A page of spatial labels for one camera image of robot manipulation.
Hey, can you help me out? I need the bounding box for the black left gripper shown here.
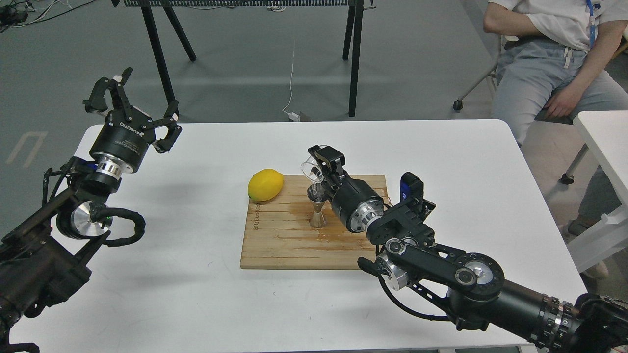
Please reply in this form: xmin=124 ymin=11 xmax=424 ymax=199
xmin=82 ymin=67 xmax=182 ymax=175

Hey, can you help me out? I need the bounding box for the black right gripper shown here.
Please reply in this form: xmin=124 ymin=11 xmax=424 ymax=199
xmin=308 ymin=145 xmax=384 ymax=233

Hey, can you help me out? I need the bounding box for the small clear glass cup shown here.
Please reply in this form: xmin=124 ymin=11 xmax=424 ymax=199
xmin=301 ymin=156 xmax=324 ymax=183

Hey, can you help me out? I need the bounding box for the steel cocktail jigger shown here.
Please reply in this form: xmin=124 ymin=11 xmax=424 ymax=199
xmin=307 ymin=183 xmax=327 ymax=228

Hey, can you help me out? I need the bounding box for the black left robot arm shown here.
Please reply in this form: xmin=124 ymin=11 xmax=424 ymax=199
xmin=0 ymin=67 xmax=182 ymax=353

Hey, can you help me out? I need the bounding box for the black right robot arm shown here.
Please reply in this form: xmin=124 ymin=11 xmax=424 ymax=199
xmin=308 ymin=145 xmax=627 ymax=353

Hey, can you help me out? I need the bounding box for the yellow lemon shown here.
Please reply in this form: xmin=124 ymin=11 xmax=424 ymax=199
xmin=248 ymin=169 xmax=284 ymax=201

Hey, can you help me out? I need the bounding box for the wooden cutting board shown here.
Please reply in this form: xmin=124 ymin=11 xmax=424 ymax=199
xmin=240 ymin=175 xmax=375 ymax=270

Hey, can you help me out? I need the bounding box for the seated person in white shirt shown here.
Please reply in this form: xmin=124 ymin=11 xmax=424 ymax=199
xmin=484 ymin=0 xmax=628 ymax=144

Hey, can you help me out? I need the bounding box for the white side table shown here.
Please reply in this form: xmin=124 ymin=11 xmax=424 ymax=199
xmin=564 ymin=110 xmax=627 ymax=273

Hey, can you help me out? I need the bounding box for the white cable with plug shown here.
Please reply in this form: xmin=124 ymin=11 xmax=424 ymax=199
xmin=282 ymin=37 xmax=301 ymax=122

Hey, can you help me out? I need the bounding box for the black metal frame table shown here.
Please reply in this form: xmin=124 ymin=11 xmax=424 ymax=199
xmin=112 ymin=0 xmax=372 ymax=118

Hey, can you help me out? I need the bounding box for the floor cables top left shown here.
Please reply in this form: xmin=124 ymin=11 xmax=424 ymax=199
xmin=0 ymin=0 xmax=99 ymax=34

